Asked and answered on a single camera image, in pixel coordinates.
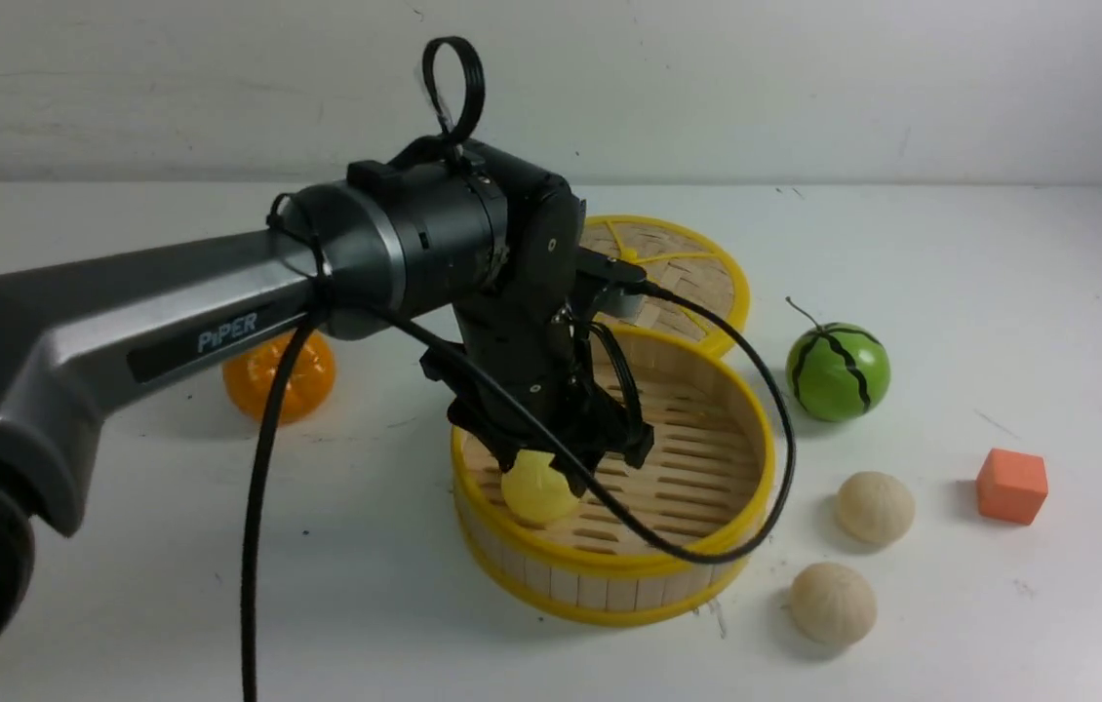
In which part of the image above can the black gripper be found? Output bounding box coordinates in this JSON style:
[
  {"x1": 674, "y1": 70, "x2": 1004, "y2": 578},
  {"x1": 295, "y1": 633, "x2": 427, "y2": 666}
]
[{"x1": 420, "y1": 292, "x2": 653, "y2": 496}]

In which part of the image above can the yellow toy bun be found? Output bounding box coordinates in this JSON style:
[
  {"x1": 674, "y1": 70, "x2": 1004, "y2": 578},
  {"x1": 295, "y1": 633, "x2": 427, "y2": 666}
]
[{"x1": 500, "y1": 449, "x2": 579, "y2": 527}]

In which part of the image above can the white toy bun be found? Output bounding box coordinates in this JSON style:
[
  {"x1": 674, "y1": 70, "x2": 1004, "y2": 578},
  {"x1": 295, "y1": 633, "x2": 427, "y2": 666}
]
[
  {"x1": 835, "y1": 471, "x2": 916, "y2": 547},
  {"x1": 788, "y1": 563, "x2": 880, "y2": 648}
]

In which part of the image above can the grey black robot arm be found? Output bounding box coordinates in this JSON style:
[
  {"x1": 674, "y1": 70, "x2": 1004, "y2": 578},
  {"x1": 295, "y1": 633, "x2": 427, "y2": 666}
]
[{"x1": 0, "y1": 136, "x2": 653, "y2": 636}]

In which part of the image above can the bamboo steamer tray yellow rim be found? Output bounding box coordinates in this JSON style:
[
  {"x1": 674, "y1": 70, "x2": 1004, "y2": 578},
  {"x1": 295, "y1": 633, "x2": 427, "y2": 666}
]
[{"x1": 452, "y1": 326, "x2": 777, "y2": 627}]

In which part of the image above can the woven bamboo steamer lid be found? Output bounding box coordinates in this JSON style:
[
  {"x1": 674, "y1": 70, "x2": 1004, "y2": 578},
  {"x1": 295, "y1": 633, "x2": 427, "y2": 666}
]
[{"x1": 581, "y1": 214, "x2": 750, "y2": 357}]

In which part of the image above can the orange toy tangerine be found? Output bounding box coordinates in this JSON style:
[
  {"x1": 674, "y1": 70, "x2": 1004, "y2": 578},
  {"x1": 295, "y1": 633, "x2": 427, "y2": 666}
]
[{"x1": 222, "y1": 331, "x2": 336, "y2": 425}]

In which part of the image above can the green toy watermelon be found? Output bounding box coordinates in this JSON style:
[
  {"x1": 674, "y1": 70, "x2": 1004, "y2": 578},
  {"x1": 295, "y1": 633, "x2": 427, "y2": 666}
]
[{"x1": 784, "y1": 296, "x2": 892, "y2": 423}]

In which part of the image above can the orange foam cube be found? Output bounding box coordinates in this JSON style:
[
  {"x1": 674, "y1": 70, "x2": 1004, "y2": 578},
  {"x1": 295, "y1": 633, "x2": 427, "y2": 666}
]
[{"x1": 975, "y1": 449, "x2": 1047, "y2": 526}]

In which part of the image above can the black cable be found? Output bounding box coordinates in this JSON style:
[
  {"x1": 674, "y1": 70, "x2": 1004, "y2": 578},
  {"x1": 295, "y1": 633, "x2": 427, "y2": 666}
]
[{"x1": 239, "y1": 283, "x2": 799, "y2": 702}]

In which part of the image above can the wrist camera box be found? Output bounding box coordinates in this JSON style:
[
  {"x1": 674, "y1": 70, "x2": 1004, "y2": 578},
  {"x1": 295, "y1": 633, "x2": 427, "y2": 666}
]
[{"x1": 569, "y1": 246, "x2": 653, "y2": 321}]

